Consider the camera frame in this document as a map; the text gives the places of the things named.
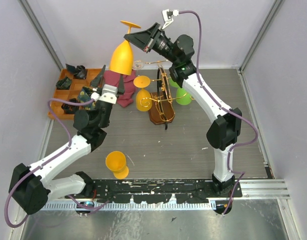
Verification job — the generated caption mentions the gold wire glass rack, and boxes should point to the gold wire glass rack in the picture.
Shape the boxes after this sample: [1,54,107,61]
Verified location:
[134,59,194,131]

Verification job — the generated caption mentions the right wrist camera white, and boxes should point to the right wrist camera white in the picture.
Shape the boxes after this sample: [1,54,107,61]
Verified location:
[161,9,179,30]

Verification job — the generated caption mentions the green goblet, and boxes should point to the green goblet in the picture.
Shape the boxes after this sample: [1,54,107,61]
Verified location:
[168,77,181,88]
[176,88,192,106]

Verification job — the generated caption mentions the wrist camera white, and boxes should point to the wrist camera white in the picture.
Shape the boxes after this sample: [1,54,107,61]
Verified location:
[161,9,179,30]
[90,84,118,104]

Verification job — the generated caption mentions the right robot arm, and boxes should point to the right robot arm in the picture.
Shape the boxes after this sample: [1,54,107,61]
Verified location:
[124,23,242,197]

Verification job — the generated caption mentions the blue yellow floral cloth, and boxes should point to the blue yellow floral cloth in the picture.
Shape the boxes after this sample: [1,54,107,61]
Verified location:
[77,86,96,110]

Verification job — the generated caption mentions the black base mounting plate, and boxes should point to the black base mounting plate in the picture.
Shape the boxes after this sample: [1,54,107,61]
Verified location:
[72,179,231,204]

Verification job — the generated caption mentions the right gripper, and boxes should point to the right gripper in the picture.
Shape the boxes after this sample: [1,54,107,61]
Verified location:
[123,22,179,65]

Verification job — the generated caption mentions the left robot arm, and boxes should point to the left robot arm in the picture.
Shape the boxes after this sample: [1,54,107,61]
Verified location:
[7,70,125,215]

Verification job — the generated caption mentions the orange goblet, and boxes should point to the orange goblet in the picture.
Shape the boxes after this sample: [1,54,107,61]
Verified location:
[105,151,129,180]
[133,75,153,112]
[108,20,142,76]

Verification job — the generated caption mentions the maroon cloth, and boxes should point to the maroon cloth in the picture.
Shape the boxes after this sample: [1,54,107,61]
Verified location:
[103,70,137,108]

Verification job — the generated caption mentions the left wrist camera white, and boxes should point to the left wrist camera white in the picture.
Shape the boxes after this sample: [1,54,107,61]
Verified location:
[90,84,118,104]

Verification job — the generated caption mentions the orange goblet front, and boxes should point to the orange goblet front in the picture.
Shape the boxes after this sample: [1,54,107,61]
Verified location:
[105,151,129,180]

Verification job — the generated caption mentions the dark navy folded cloth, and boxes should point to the dark navy folded cloth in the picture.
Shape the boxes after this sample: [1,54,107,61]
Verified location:
[65,63,88,80]

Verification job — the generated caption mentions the wooden compartment tray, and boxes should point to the wooden compartment tray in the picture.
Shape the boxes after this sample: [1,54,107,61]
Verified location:
[50,68,102,120]

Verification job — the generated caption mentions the black red cloth bundle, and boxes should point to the black red cloth bundle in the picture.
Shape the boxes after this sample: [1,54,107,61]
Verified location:
[61,98,80,115]

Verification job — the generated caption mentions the clear wine glass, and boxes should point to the clear wine glass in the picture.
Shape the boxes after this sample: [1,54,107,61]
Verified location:
[132,60,145,76]

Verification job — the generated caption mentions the dark green patterned cloth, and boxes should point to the dark green patterned cloth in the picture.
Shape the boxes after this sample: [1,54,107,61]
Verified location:
[55,76,72,90]

